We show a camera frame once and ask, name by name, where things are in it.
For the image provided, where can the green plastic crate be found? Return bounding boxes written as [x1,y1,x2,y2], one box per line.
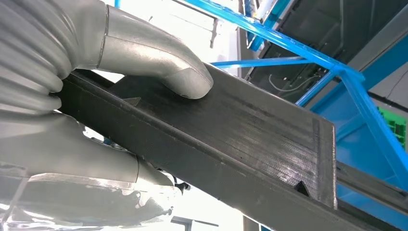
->
[377,106,407,151]

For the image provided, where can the blue metal shelf rack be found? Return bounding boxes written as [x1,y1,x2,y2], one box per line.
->
[181,0,408,230]

